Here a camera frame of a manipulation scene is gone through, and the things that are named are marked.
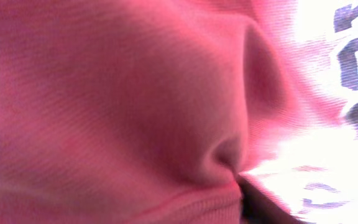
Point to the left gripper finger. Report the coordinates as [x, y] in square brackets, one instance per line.
[257, 208]

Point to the red printed t-shirt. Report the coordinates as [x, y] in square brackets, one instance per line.
[147, 111]

